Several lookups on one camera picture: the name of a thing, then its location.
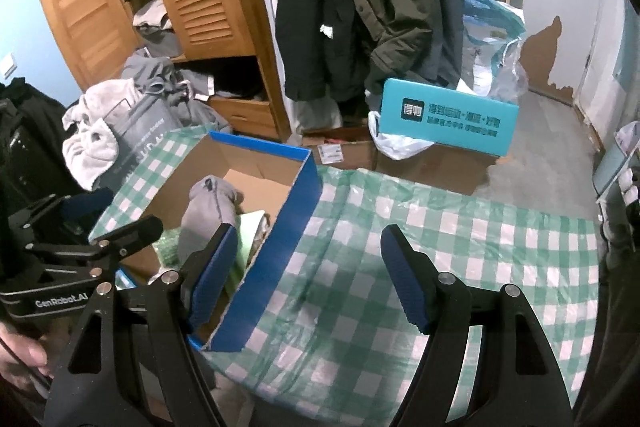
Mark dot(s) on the blue cardboard box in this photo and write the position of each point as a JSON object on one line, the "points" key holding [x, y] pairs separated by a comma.
{"points": [[259, 194]]}

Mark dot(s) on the blue clear plastic bag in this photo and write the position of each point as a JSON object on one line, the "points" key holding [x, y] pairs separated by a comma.
{"points": [[493, 37]]}

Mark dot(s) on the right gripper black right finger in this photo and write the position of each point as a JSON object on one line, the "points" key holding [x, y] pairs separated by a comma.
{"points": [[517, 382]]}

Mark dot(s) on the grey clothes pile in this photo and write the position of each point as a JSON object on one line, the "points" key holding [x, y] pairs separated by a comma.
{"points": [[92, 148]]}

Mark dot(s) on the green glitter sponge cloth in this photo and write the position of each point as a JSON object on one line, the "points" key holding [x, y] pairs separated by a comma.
{"points": [[166, 248]]}

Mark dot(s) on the wooden louvered wardrobe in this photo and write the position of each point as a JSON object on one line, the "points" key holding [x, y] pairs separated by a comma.
{"points": [[165, 6]]}

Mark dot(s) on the green and white cloth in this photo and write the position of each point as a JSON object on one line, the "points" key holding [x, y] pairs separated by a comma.
{"points": [[253, 228]]}

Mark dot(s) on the person left hand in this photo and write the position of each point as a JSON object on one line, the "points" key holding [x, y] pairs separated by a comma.
{"points": [[23, 356]]}

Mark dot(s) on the grey printed tote bag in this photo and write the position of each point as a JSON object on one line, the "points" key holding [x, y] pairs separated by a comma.
{"points": [[137, 133]]}

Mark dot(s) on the white plastic bag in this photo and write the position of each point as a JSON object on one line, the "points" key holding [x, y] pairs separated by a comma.
{"points": [[394, 146]]}

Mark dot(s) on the shoe rack with shoes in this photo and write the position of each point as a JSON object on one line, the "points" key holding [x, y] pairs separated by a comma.
{"points": [[616, 181]]}

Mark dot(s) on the flat cardboard box with label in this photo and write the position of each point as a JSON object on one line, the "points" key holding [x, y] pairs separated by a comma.
{"points": [[347, 148]]}

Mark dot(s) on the black hanging jacket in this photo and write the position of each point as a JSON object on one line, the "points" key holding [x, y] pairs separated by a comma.
{"points": [[320, 43]]}

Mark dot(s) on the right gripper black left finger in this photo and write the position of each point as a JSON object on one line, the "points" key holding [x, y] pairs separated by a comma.
{"points": [[131, 359]]}

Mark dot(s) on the green white checkered tablecloth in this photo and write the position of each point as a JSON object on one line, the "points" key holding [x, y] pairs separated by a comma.
{"points": [[324, 323]]}

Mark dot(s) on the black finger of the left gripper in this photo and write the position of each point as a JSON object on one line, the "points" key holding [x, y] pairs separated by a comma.
{"points": [[133, 237], [86, 208]]}

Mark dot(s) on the brown grey sweatpants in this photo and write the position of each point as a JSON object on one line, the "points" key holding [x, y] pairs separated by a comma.
{"points": [[212, 202]]}

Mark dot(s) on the teal shoe box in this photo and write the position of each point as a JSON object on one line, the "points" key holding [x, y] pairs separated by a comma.
{"points": [[448, 117]]}

